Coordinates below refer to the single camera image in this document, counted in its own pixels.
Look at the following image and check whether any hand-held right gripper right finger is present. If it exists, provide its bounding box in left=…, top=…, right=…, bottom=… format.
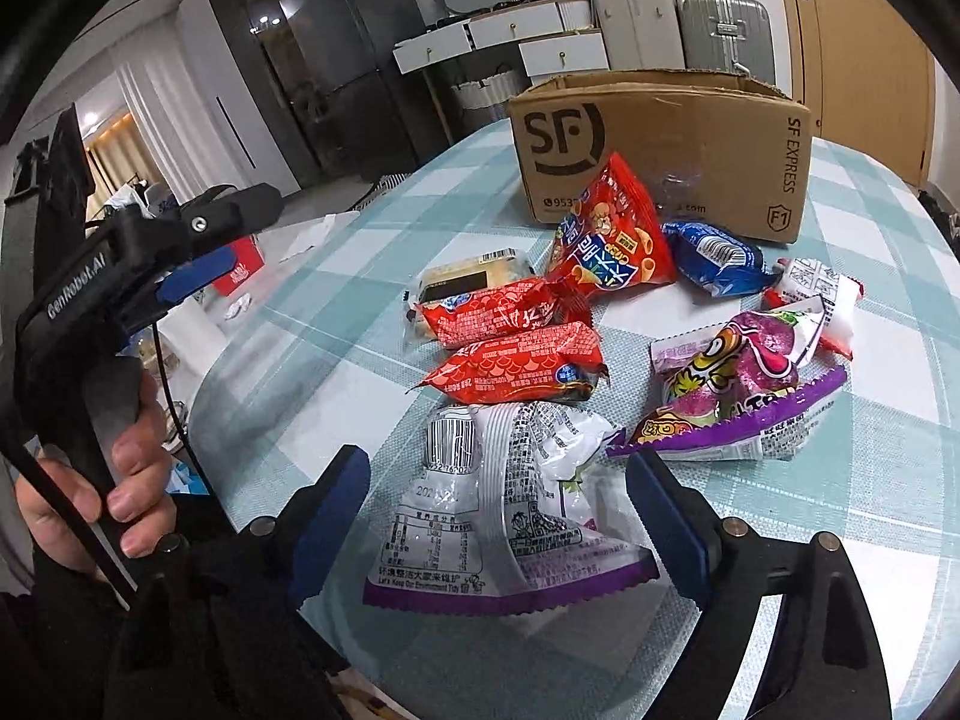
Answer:
left=625, top=448, right=893, bottom=720

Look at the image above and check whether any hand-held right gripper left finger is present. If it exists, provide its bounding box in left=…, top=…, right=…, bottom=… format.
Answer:
left=105, top=444, right=372, bottom=720

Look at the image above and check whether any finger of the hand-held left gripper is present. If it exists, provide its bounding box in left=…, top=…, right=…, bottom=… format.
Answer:
left=154, top=182, right=284, bottom=310

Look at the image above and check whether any purple snack bag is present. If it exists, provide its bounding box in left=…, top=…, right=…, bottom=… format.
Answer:
left=362, top=401, right=661, bottom=616
left=606, top=298, right=848, bottom=462

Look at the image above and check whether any red cookie packet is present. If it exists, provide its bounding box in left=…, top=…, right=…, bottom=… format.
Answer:
left=411, top=277, right=593, bottom=350
left=421, top=320, right=610, bottom=406

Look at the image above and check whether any white packet with red edges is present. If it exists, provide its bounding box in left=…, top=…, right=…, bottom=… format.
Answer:
left=761, top=255, right=865, bottom=361

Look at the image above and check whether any brown cardboard box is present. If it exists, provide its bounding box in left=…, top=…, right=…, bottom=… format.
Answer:
left=506, top=69, right=815, bottom=247

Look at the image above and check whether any person's left hand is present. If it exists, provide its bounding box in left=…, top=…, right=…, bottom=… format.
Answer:
left=13, top=371, right=181, bottom=593

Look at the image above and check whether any red tissue pack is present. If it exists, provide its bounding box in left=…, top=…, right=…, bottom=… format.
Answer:
left=214, top=236, right=263, bottom=297

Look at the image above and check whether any white curtain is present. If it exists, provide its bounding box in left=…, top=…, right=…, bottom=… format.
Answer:
left=112, top=52, right=248, bottom=196

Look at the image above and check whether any checked tablecloth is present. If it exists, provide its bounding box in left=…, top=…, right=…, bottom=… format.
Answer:
left=187, top=120, right=960, bottom=720

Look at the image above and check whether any dark grey refrigerator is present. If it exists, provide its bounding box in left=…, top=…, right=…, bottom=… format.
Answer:
left=247, top=0, right=428, bottom=188

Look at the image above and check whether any clear wrapped cake packet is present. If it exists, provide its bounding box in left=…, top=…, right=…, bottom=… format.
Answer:
left=405, top=246, right=535, bottom=346

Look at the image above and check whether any blue cookie packet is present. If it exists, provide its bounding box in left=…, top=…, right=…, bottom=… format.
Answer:
left=661, top=219, right=781, bottom=299

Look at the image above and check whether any red chip bag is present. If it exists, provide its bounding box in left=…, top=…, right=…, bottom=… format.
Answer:
left=546, top=152, right=680, bottom=297

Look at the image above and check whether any woven laundry basket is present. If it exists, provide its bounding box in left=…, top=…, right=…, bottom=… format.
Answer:
left=450, top=71, right=533, bottom=132

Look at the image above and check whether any white drawer cabinet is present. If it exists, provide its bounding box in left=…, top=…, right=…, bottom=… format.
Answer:
left=392, top=0, right=612, bottom=87

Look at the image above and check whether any silver suitcase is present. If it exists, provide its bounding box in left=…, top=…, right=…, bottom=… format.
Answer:
left=677, top=0, right=776, bottom=87

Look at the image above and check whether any beige suitcase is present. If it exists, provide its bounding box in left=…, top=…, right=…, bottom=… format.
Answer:
left=592, top=0, right=687, bottom=72

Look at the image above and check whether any wooden door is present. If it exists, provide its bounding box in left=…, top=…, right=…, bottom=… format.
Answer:
left=776, top=0, right=938, bottom=188

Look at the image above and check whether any black cable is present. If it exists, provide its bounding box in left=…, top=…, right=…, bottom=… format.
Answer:
left=150, top=319, right=215, bottom=500

